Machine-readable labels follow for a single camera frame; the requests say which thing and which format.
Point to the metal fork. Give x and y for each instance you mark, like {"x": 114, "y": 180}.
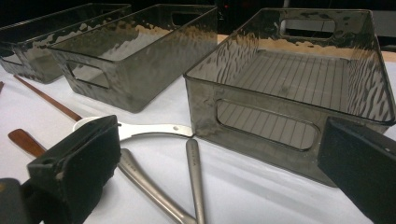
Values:
{"x": 195, "y": 174}

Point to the white table mat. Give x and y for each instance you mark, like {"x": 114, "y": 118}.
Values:
{"x": 249, "y": 199}

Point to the white ceramic spoon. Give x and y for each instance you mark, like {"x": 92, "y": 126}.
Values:
{"x": 149, "y": 129}

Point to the brown wooden spoon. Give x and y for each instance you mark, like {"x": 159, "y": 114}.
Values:
{"x": 25, "y": 141}

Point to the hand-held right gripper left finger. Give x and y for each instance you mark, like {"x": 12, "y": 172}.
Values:
{"x": 81, "y": 161}

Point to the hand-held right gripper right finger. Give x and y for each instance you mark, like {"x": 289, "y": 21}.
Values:
{"x": 364, "y": 168}

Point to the brown wooden chopstick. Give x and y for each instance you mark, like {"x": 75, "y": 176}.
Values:
{"x": 46, "y": 98}

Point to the smoky transparent plastic bin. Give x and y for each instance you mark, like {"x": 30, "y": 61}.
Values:
{"x": 37, "y": 62}
{"x": 202, "y": 102}
{"x": 149, "y": 77}

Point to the metal table knife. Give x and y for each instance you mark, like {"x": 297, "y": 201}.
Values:
{"x": 146, "y": 183}

